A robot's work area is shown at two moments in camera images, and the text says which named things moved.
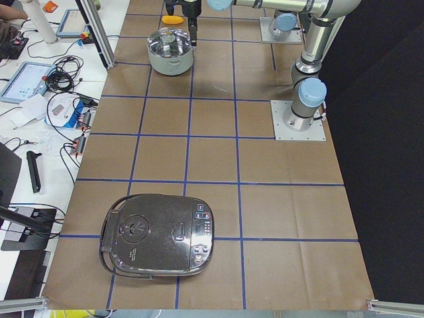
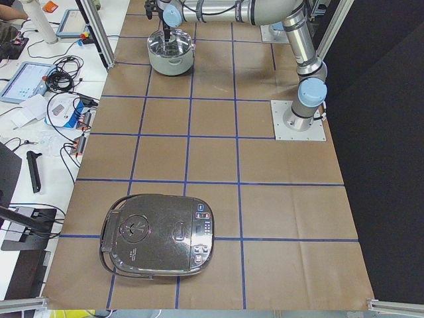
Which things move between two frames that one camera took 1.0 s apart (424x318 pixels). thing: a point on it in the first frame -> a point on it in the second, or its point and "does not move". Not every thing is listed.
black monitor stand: (33, 226) does not move
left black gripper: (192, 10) -> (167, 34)
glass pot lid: (169, 42) does not move
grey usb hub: (78, 145) does not move
